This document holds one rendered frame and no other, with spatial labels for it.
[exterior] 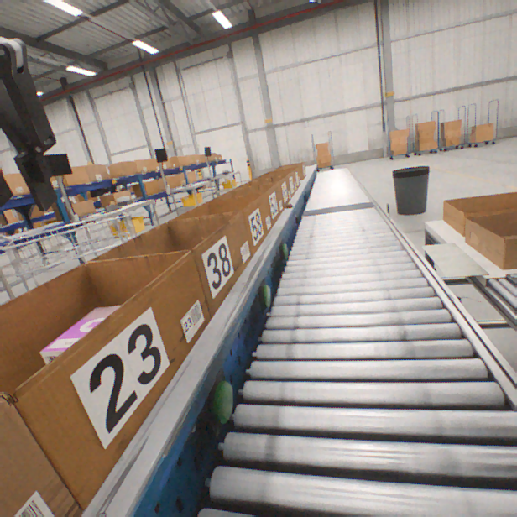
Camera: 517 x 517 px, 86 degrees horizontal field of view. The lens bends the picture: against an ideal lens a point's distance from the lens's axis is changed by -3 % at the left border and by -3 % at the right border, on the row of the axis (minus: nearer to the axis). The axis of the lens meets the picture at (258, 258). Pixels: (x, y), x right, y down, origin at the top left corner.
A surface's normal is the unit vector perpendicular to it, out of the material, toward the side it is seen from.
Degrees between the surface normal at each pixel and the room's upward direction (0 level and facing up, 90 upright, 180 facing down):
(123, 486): 0
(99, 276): 90
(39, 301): 90
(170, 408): 0
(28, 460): 90
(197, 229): 90
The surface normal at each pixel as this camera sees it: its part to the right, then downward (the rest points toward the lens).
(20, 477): 0.96, -0.10
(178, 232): -0.20, 0.36
